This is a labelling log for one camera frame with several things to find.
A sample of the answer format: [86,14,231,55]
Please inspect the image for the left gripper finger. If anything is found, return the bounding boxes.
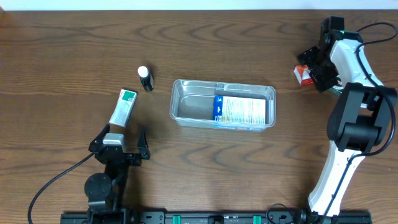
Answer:
[93,124,110,145]
[137,127,149,155]

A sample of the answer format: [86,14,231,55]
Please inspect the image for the red white medicine box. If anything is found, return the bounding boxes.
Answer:
[294,65,313,86]

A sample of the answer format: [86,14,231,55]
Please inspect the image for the blue fever patch box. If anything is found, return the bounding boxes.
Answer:
[212,95,267,128]

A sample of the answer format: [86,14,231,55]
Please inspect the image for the dark green square box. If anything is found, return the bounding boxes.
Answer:
[328,85,344,96]

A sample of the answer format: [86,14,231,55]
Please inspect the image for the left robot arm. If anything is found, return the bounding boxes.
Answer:
[84,124,150,223]

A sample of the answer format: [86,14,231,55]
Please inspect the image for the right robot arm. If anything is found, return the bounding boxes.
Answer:
[297,16,397,223]

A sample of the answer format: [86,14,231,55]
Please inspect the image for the clear plastic container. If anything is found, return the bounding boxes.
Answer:
[170,80,276,131]

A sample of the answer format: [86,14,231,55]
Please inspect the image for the white green medicine box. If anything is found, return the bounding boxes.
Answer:
[109,89,137,128]

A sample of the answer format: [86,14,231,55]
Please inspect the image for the dark bottle white cap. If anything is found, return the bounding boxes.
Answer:
[137,66,154,92]

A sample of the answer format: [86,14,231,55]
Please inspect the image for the black mounting rail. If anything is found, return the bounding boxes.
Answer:
[60,210,373,224]

